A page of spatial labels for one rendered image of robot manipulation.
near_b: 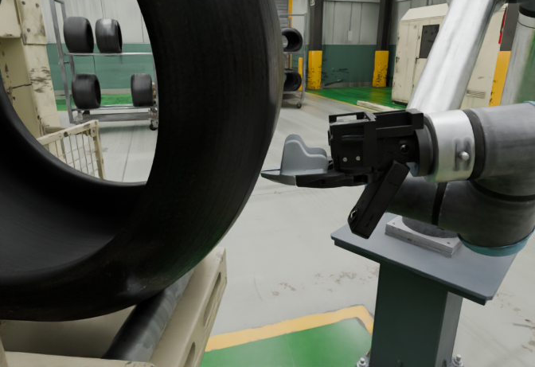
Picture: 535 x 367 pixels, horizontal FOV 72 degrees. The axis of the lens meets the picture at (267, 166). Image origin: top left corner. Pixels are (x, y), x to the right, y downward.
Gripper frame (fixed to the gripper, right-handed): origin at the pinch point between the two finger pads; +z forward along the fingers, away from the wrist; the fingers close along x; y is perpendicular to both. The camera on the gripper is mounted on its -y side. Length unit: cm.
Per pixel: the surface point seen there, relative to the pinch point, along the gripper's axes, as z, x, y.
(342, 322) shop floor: -12, -95, -107
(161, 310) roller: 13.3, 12.8, -10.8
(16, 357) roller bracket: 21.4, 24.1, -6.2
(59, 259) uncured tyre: 32.5, 3.3, -8.8
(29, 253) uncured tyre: 36.7, 3.5, -7.2
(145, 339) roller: 13.3, 17.5, -10.8
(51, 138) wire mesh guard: 60, -38, 3
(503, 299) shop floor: -94, -120, -118
